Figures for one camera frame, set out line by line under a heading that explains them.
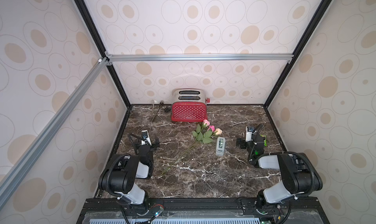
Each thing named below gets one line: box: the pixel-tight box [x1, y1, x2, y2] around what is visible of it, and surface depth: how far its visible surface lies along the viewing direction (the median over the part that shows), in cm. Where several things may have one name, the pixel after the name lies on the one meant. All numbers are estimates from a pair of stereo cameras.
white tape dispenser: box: [215, 136, 226, 157], surface depth 94 cm
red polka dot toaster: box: [171, 88, 211, 123], surface depth 104 cm
